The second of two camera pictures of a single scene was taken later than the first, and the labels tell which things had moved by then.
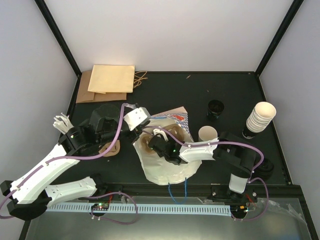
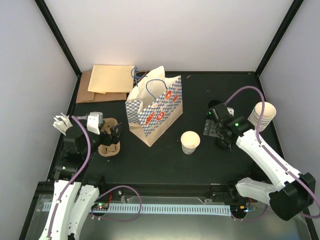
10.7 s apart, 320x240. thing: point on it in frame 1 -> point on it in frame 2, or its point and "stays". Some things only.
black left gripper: x=136 y=134 -> x=108 y=141
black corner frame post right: x=294 y=7 stays
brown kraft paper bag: x=84 y=96 stays
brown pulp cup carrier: x=113 y=151 stays
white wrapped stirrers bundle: x=63 y=124 stays
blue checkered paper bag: x=161 y=168 -> x=154 y=104
